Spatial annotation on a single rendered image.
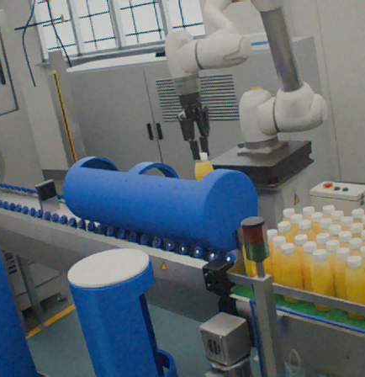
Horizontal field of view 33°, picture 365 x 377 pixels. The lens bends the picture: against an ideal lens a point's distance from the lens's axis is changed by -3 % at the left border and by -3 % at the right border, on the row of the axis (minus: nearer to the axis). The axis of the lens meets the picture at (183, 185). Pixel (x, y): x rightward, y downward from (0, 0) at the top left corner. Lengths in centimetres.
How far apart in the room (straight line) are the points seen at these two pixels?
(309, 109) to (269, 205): 46
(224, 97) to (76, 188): 164
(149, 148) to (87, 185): 202
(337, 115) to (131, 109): 165
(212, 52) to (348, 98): 309
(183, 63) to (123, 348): 95
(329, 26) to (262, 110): 233
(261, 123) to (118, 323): 118
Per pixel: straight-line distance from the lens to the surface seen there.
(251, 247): 161
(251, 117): 279
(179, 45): 210
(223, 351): 196
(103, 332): 208
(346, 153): 520
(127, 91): 460
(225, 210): 217
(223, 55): 204
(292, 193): 287
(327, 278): 183
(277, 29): 258
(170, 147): 447
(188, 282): 231
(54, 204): 324
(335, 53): 503
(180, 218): 219
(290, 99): 269
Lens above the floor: 183
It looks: 17 degrees down
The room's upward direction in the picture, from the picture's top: 11 degrees counter-clockwise
